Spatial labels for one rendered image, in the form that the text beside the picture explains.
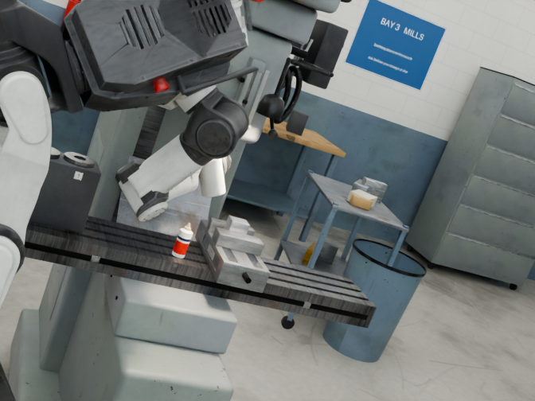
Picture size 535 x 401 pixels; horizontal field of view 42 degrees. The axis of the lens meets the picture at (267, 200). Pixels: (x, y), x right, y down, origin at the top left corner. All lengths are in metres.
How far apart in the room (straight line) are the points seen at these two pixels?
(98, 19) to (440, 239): 5.93
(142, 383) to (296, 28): 1.03
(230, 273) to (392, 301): 2.27
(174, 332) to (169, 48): 0.93
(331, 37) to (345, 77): 4.48
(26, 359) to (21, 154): 1.47
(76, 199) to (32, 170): 0.57
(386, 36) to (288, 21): 5.02
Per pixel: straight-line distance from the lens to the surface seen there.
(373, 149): 7.15
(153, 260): 2.08
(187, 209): 2.50
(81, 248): 2.04
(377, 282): 4.15
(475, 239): 7.29
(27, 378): 2.73
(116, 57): 1.39
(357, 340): 4.30
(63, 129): 6.37
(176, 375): 1.94
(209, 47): 1.41
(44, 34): 1.43
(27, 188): 1.53
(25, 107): 1.43
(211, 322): 2.05
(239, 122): 1.54
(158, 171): 1.60
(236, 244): 2.15
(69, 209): 2.07
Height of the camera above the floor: 1.64
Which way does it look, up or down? 13 degrees down
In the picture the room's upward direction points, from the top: 21 degrees clockwise
